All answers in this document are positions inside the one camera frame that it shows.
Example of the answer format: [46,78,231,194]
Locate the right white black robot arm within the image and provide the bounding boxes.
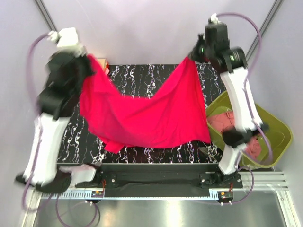
[189,22,268,187]

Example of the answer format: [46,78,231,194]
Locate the left aluminium frame post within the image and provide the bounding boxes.
[33,0,58,31]

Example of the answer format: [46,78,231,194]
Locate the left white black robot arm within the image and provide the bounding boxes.
[15,50,94,194]

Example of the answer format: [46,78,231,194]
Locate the olive green plastic bin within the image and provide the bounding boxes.
[206,91,293,169]

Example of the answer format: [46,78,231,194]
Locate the white slotted cable duct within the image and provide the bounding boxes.
[53,189,219,201]

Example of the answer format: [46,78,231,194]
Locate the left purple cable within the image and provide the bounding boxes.
[21,33,102,225]

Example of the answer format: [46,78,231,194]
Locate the right aluminium frame post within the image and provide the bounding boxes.
[246,0,284,60]

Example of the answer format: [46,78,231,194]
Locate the dusty pink crumpled t shirt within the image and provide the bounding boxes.
[207,111,261,158]

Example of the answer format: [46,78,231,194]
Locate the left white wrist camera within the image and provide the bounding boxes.
[47,27,87,57]

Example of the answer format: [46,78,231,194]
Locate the aluminium rail front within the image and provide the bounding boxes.
[240,171,288,191]

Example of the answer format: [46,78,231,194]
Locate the black marble pattern mat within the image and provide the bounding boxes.
[57,65,222,164]

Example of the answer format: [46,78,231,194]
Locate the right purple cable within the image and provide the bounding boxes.
[196,12,274,204]

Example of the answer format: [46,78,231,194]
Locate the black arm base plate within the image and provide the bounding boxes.
[89,163,243,190]

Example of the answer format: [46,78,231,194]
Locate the aluminium frame post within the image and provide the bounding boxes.
[246,0,284,60]
[33,0,58,31]

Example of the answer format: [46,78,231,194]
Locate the purple cable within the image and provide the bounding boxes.
[21,33,102,225]
[196,12,274,204]

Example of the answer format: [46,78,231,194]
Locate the bright pink t shirt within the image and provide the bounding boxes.
[80,55,211,154]

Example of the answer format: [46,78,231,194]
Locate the folded beige t shirt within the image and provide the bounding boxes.
[97,58,107,70]

